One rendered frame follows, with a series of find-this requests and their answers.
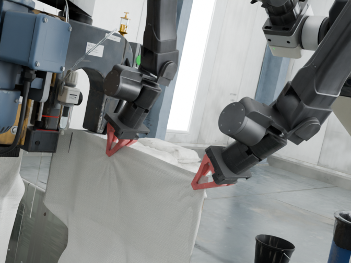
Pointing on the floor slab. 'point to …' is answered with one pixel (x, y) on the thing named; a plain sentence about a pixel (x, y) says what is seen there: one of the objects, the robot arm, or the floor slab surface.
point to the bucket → (272, 249)
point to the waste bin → (341, 238)
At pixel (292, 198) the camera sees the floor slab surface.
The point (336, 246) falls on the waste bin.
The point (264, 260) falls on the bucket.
